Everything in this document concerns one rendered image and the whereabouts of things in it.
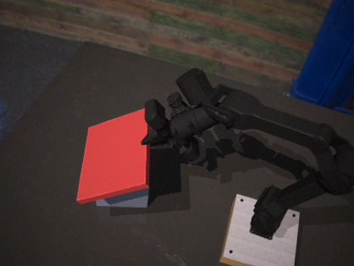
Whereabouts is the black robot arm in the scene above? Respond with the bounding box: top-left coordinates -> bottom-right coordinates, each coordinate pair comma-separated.
175,68 -> 354,240

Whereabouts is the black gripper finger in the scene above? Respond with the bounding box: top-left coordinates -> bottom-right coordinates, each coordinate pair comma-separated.
150,134 -> 180,153
141,129 -> 164,145

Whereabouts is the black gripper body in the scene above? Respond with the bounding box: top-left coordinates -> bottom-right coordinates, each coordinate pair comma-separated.
144,99 -> 204,162

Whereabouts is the red box lid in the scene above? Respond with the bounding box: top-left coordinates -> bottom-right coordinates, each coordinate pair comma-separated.
76,109 -> 151,204

